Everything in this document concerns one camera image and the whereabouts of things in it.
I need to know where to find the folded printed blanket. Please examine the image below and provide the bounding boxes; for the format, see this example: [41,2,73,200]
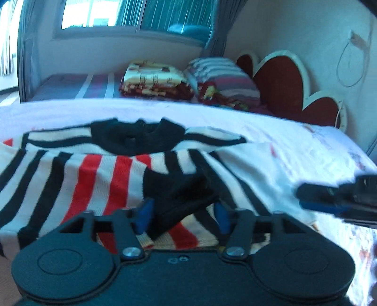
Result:
[119,61,195,101]

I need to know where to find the folded striped quilt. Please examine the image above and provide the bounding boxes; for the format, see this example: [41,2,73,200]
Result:
[184,57,261,103]

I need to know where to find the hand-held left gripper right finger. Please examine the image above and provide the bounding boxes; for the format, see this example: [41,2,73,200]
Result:
[213,202,314,261]

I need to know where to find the red black white striped sweater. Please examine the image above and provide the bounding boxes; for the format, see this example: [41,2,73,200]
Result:
[0,118,271,256]

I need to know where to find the teal curtain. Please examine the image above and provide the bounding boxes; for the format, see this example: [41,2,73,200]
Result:
[118,0,214,33]

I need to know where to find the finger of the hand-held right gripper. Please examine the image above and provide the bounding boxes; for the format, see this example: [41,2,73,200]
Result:
[297,184,343,214]

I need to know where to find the bed with striped sheet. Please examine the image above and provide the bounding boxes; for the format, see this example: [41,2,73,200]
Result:
[29,73,130,102]

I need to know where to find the red heart-shaped headboard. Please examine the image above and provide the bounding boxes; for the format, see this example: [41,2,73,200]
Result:
[236,50,348,131]

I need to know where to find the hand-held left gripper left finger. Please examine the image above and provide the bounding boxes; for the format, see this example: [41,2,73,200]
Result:
[57,197,155,261]

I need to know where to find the white wall cable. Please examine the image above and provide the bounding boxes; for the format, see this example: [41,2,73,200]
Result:
[336,29,372,88]

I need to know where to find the white wall socket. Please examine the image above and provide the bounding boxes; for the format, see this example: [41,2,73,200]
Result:
[348,29,369,49]

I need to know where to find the grey curtain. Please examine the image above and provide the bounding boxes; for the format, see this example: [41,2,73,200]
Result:
[203,0,248,58]
[18,0,59,102]

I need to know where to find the white sheer curtain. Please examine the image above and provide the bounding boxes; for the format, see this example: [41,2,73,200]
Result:
[0,0,19,77]

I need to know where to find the red printed pillow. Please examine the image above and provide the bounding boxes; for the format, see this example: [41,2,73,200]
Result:
[199,84,267,115]

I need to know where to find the bedroom window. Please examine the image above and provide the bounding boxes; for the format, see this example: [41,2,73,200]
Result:
[53,0,213,44]

